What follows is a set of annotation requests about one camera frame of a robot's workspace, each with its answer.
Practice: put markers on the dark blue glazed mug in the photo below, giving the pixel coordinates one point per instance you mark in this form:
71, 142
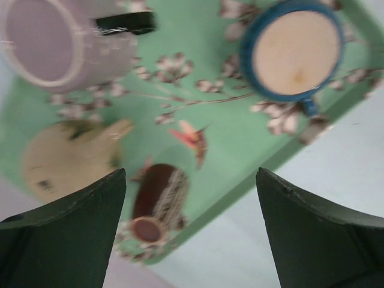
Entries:
291, 51

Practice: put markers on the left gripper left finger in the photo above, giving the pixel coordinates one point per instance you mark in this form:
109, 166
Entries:
67, 242

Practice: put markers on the green floral serving tray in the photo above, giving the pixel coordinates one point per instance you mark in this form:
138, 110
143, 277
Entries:
189, 102

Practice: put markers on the lilac mug black handle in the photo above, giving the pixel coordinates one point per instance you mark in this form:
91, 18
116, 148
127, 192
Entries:
64, 46

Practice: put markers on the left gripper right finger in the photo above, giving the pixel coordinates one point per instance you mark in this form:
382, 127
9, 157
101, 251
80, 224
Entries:
316, 242

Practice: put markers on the dark brown gold mug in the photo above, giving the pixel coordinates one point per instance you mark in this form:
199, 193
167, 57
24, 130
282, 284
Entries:
158, 209

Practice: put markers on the tan round ceramic mug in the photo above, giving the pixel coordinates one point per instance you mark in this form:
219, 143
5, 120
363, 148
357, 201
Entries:
70, 155

